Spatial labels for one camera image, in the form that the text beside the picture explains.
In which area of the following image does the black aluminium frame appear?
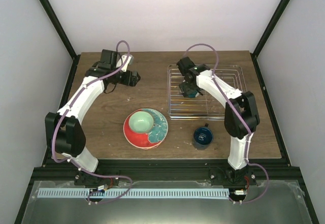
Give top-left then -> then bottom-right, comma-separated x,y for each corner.
15,0 -> 319,223

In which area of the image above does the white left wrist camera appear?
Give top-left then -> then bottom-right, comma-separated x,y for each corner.
116,54 -> 134,72

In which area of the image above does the dark blue mug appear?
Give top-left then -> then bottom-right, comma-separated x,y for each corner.
192,123 -> 214,150

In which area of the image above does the light blue slotted strip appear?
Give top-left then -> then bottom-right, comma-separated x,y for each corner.
37,188 -> 230,200

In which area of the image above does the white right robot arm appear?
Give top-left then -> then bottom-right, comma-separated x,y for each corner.
176,57 -> 260,185

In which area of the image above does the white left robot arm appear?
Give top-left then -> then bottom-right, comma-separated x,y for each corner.
45,49 -> 141,185

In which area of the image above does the white bowl with blue rim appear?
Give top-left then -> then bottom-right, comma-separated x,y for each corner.
188,91 -> 200,99

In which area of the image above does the wire dish rack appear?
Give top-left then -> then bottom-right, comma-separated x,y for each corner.
168,65 -> 246,121

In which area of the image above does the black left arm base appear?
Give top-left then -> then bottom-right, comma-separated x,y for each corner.
73,170 -> 119,187

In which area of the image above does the light green ceramic bowl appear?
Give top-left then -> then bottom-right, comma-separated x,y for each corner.
128,111 -> 154,134

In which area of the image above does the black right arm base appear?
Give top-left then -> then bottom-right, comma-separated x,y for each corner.
209,166 -> 256,186

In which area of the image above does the red and teal plate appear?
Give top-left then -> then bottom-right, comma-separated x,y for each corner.
123,108 -> 169,150

